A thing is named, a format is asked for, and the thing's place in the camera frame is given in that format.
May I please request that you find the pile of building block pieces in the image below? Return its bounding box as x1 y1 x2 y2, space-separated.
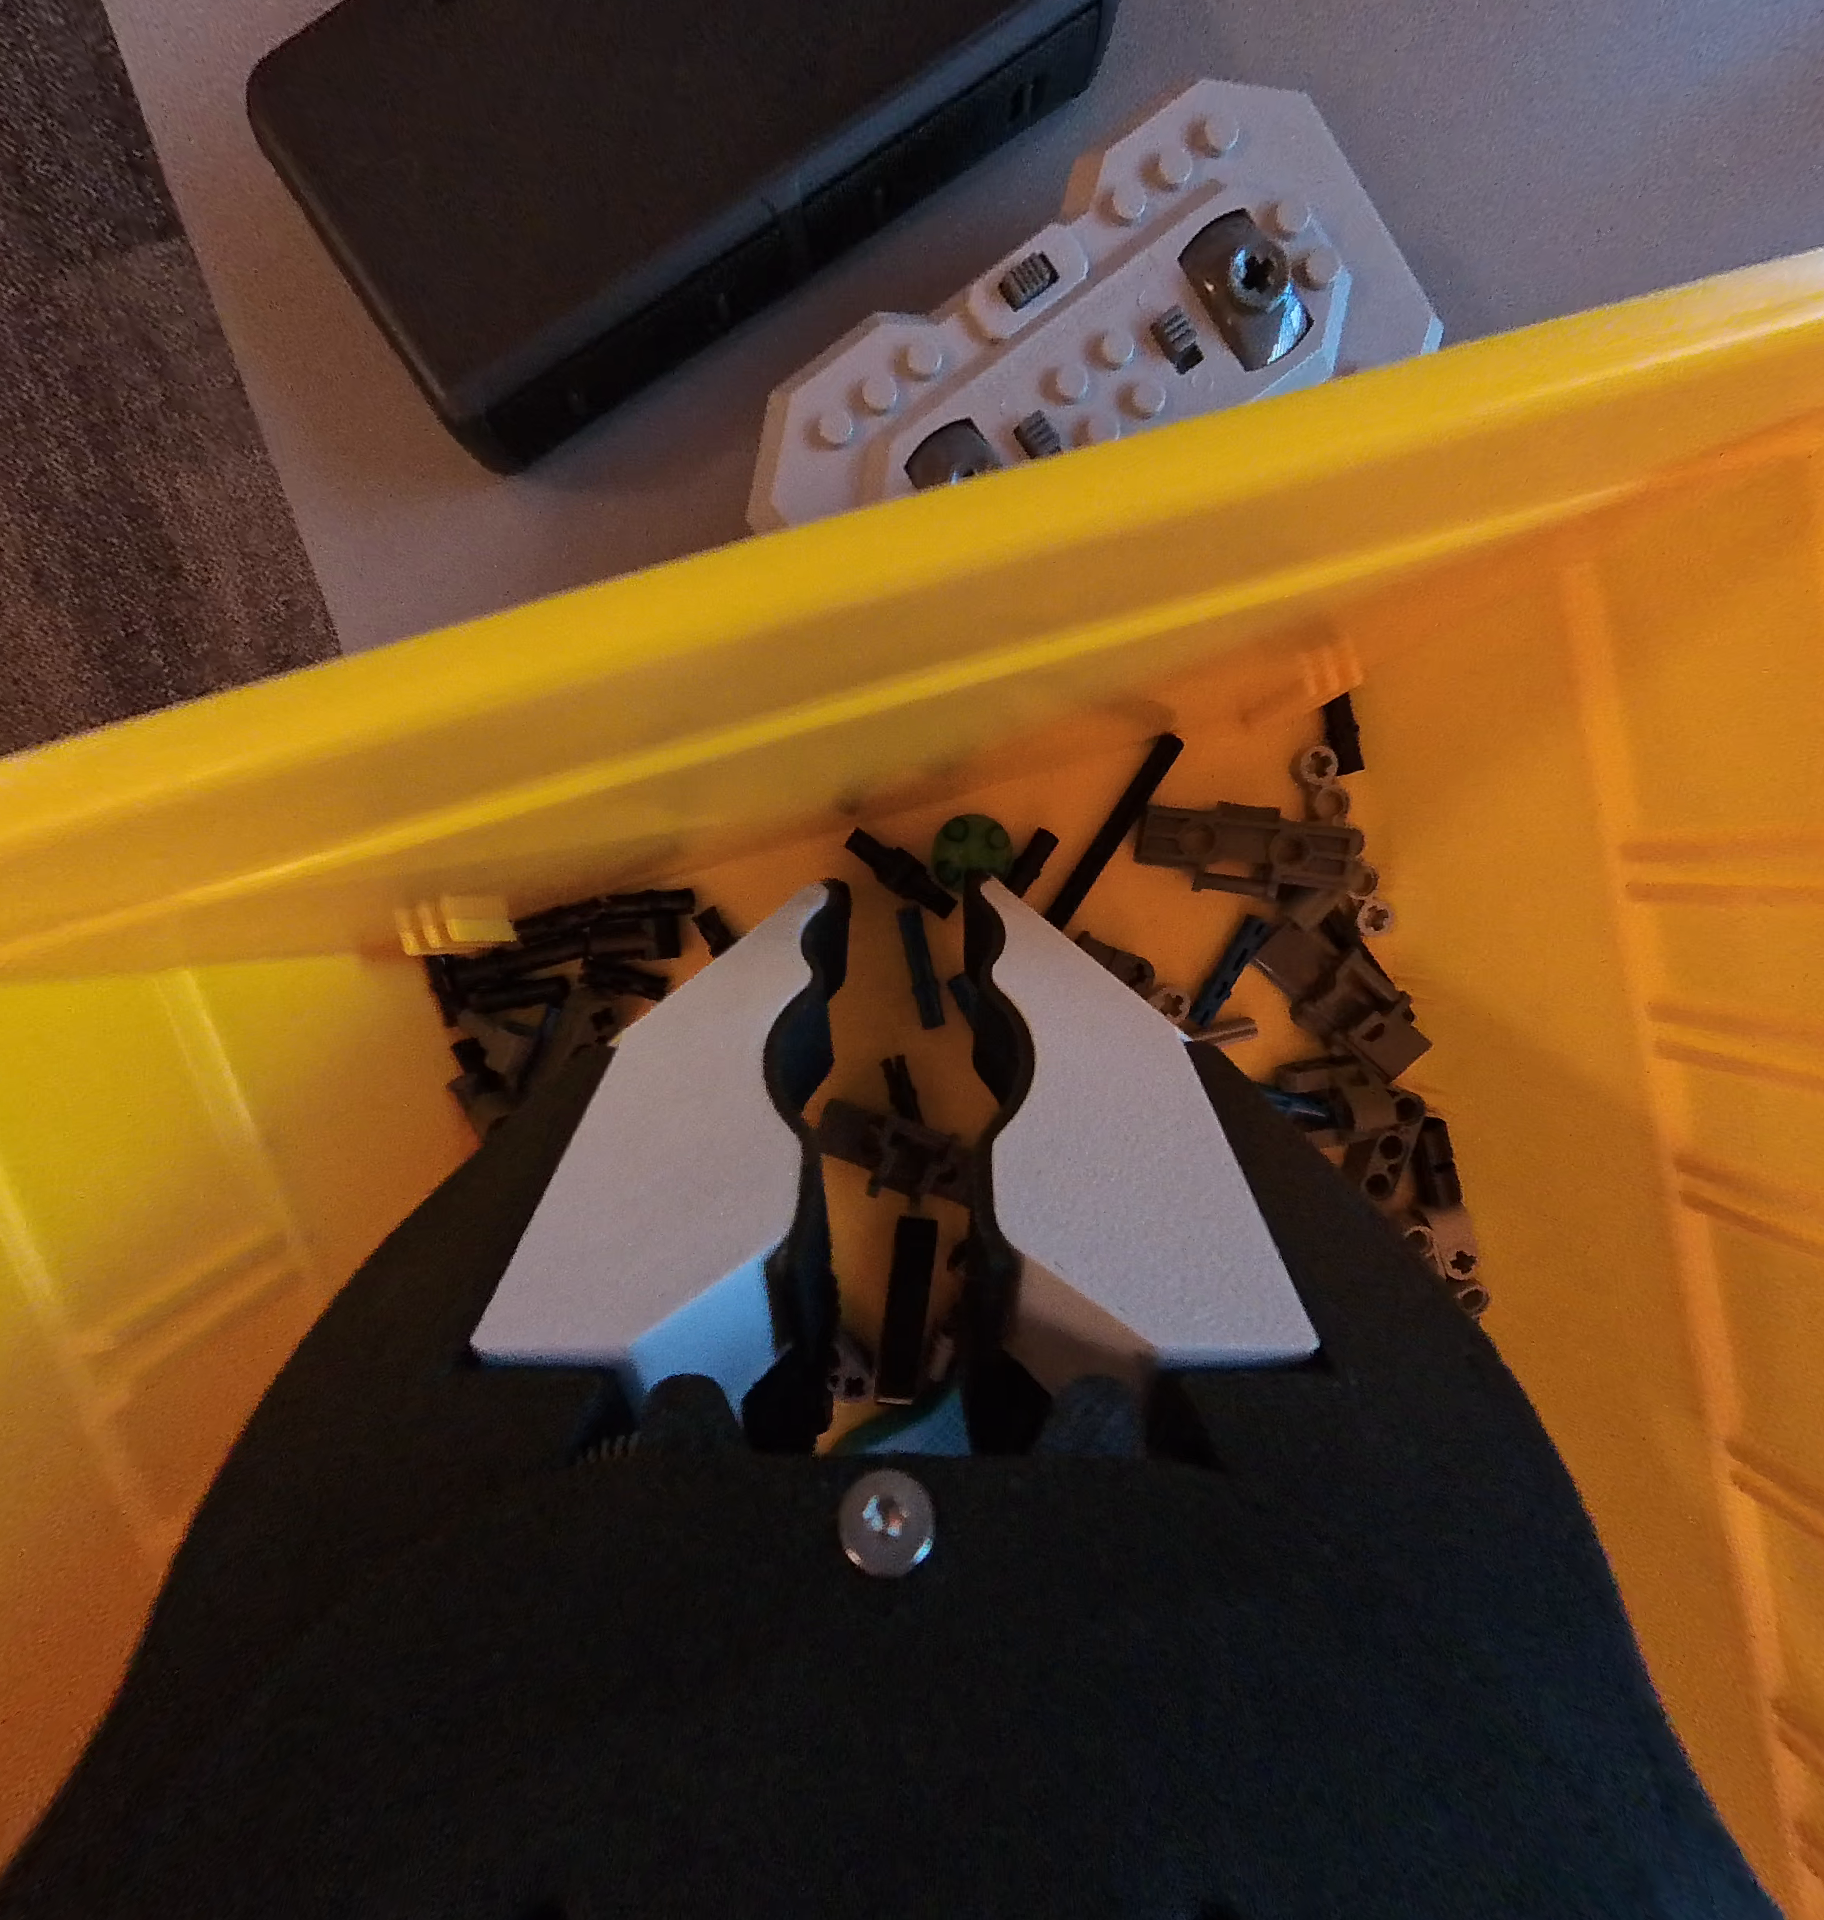
394 690 1498 1449

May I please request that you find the long black axle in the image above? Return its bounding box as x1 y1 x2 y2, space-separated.
1043 734 1186 933

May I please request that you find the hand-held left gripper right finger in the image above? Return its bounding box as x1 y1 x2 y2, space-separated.
966 877 1324 1380

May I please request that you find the yellow plastic bin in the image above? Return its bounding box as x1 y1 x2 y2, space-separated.
0 232 1824 1920

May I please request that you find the flat black device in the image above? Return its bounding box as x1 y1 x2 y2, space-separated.
244 0 1121 475

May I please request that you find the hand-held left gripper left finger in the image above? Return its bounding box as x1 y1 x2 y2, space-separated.
468 879 852 1412

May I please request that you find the light grey battery box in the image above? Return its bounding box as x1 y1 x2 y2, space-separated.
748 77 1447 534

